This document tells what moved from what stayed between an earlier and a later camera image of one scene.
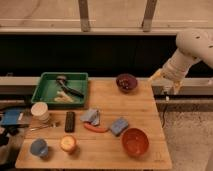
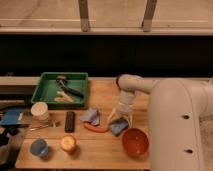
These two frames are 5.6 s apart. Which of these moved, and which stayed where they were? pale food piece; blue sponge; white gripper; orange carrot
Moved: white gripper
Stayed: blue sponge; pale food piece; orange carrot
